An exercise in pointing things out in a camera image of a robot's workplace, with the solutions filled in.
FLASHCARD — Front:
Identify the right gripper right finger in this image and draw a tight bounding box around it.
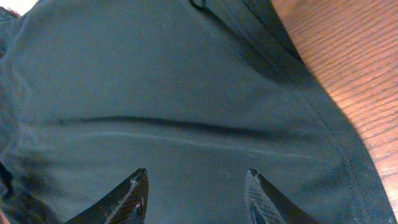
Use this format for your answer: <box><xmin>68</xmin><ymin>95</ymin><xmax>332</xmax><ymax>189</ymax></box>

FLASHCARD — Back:
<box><xmin>244</xmin><ymin>169</ymin><xmax>317</xmax><ymax>224</ymax></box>

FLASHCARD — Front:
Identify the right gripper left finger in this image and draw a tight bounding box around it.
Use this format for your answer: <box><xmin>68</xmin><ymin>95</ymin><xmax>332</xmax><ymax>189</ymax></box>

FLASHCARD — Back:
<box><xmin>65</xmin><ymin>168</ymin><xmax>149</xmax><ymax>224</ymax></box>

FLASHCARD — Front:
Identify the black polo shirt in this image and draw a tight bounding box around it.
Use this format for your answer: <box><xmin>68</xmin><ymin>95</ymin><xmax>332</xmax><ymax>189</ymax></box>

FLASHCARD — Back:
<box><xmin>1</xmin><ymin>0</ymin><xmax>396</xmax><ymax>223</ymax></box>

